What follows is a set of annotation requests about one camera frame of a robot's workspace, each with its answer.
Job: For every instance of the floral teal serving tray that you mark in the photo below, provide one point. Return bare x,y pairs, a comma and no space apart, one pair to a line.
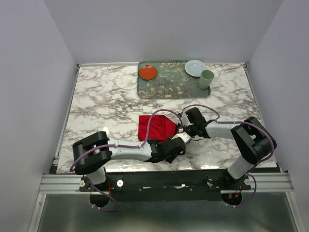
171,82

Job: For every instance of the green cup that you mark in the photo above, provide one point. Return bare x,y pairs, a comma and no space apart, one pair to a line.
206,79

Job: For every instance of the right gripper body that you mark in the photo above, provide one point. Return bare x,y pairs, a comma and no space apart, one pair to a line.
190,129

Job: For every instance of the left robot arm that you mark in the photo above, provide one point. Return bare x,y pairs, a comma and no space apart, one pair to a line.
93,152

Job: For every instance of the orange saucer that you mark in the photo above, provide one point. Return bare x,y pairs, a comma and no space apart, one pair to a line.
148,72

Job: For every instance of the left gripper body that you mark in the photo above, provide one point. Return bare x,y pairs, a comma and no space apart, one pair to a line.
169,158

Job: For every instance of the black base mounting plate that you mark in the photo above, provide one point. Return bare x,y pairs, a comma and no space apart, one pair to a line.
170,186

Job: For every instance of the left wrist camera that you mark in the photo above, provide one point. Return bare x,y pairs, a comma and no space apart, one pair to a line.
184,136

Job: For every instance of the red cloth napkin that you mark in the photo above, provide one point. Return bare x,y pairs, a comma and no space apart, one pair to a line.
161,128

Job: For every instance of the aluminium frame rail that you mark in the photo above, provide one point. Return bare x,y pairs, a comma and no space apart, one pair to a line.
261,181

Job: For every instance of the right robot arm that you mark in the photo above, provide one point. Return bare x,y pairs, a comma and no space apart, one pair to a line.
254,142

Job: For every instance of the light blue plate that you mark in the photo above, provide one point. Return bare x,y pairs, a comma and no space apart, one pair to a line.
194,68

